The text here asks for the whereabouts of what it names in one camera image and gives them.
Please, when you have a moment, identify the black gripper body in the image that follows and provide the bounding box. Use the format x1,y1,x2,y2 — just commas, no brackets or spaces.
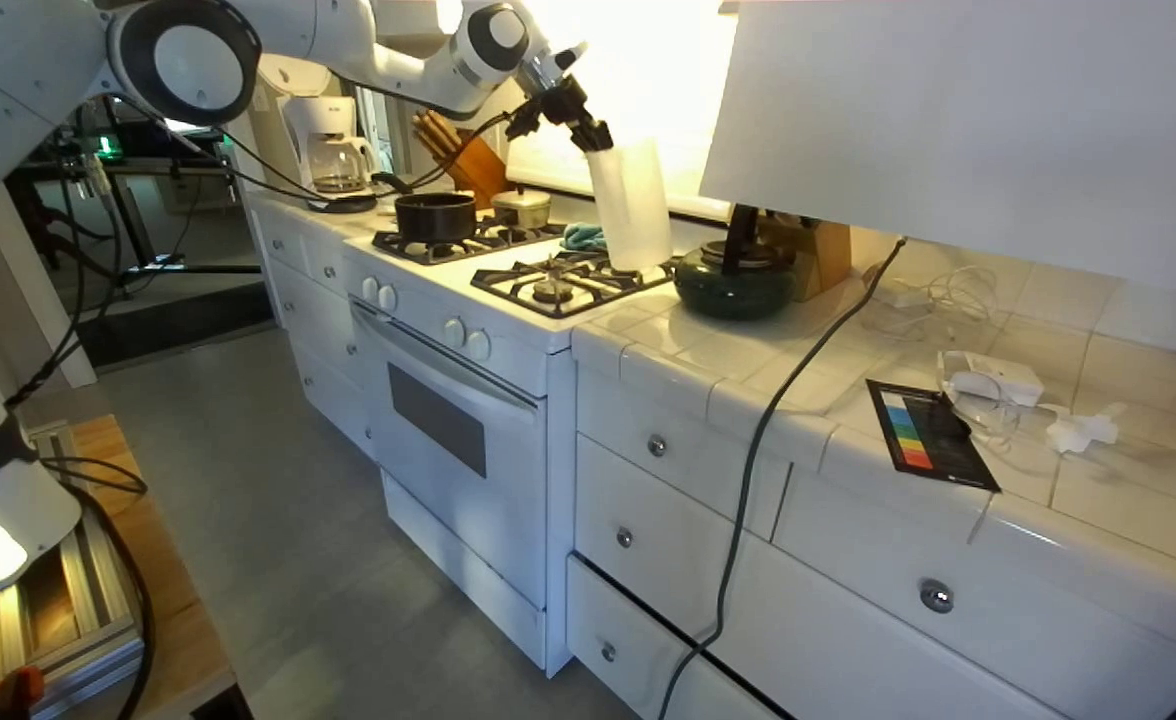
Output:
504,45,600,143

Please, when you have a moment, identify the translucent plastic jar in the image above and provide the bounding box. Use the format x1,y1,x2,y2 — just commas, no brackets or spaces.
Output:
582,134,677,280

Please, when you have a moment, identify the small pot with steel lid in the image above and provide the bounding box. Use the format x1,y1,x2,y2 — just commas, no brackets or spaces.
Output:
489,188,556,237

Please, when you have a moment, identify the teal cloth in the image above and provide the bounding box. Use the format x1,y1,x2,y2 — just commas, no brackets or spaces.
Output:
556,219,608,263

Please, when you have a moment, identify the black saucepan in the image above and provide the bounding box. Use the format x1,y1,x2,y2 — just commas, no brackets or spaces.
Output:
366,166,484,252

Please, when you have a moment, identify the white coffee maker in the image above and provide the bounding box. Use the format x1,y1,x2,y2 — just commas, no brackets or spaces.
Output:
280,93,383,217

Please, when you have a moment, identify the white narrow base cabinet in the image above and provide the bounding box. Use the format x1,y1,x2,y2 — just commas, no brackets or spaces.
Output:
249,196,381,458

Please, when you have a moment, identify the white gas stove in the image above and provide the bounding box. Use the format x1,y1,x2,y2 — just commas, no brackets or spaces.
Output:
345,114,738,678

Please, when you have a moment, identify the white upper cabinet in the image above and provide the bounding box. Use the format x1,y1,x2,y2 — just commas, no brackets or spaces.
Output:
697,0,1176,301

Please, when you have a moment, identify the black colour checker card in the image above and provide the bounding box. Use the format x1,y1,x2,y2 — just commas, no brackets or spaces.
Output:
863,376,1004,494

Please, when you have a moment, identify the crumpled clear plastic bag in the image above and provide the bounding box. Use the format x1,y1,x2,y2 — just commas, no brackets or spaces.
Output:
933,348,1127,464

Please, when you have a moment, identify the white drawer cabinet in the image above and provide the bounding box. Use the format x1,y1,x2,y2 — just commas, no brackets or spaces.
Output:
562,327,1176,720

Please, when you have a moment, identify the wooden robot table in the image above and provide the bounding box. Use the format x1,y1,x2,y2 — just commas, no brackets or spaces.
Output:
21,411,240,720

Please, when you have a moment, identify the red round button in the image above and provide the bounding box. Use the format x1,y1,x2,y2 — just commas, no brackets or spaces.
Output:
0,662,52,720

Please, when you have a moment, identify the knife block with tan handles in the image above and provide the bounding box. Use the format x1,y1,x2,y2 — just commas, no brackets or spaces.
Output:
409,106,511,208

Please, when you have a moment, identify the black power cable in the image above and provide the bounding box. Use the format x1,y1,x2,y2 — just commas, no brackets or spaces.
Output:
653,233,913,720

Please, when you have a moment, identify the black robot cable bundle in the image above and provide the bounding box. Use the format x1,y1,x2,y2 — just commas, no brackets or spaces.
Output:
0,110,539,720

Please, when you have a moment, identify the aluminium slotted base frame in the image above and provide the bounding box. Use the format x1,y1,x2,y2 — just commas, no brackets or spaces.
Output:
0,522,146,720

